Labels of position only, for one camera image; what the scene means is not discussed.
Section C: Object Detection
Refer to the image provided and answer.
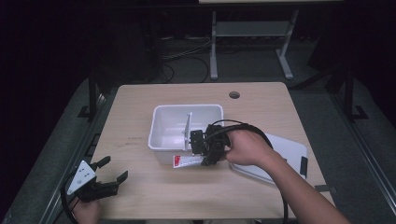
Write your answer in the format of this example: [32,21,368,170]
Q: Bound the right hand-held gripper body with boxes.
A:
[183,112,233,157]

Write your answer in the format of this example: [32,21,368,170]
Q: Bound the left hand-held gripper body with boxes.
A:
[66,160,121,203]

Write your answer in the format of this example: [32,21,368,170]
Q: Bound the red and white tube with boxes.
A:
[173,154,205,169]

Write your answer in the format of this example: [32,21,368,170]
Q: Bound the white plastic storage box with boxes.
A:
[147,104,225,166]

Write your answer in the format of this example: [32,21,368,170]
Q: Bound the white lid with black handle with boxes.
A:
[229,133,309,185]

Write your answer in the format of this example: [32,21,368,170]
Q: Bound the person's left hand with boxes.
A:
[71,198,102,224]

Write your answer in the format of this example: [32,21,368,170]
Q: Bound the person's right hand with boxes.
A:
[223,128,278,169]

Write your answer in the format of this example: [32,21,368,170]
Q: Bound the black metal stand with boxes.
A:
[343,68,369,123]
[77,70,101,121]

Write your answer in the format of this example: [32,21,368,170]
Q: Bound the grey tape strip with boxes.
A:
[314,184,338,193]

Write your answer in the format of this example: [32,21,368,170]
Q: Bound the black bracket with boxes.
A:
[85,133,101,157]

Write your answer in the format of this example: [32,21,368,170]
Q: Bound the left hand-held gripper black cable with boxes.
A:
[60,172,79,224]

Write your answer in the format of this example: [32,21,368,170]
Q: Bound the hand-held gripper black cable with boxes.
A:
[60,172,79,224]
[204,119,290,224]

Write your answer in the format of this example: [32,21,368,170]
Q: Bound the aluminium rail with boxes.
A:
[39,92,107,224]
[330,92,396,207]

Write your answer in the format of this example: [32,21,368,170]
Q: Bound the right hand-held gripper black cable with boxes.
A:
[204,119,290,224]

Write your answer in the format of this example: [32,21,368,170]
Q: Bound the black cable loop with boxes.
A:
[161,56,210,84]

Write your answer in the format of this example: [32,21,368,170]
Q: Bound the grey cable bundle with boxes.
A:
[161,37,213,61]

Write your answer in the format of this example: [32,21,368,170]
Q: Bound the grey metal table frame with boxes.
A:
[209,8,300,81]

